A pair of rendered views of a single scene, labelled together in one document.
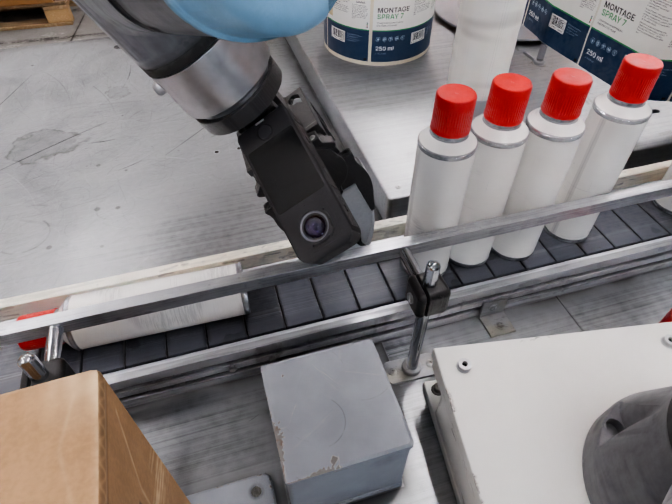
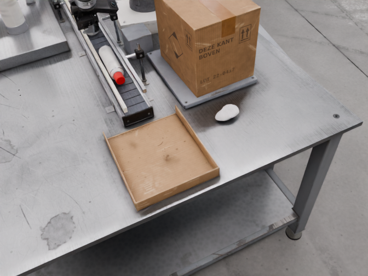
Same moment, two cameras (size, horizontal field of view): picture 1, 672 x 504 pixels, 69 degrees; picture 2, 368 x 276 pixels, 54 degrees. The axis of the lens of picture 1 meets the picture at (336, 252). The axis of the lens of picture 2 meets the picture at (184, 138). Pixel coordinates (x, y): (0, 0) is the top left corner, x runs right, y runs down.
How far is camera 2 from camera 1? 1.37 m
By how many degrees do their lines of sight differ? 60
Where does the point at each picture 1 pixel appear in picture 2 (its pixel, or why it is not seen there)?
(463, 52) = (13, 11)
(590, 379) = (125, 10)
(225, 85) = not seen: outside the picture
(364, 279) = (98, 40)
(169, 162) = (25, 106)
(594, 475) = (144, 9)
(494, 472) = (145, 19)
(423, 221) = not seen: hidden behind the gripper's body
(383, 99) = (7, 47)
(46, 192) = (40, 134)
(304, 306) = not seen: hidden behind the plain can
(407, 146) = (39, 39)
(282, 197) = (107, 6)
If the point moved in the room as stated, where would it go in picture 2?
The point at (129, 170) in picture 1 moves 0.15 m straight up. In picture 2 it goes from (28, 115) to (11, 83)
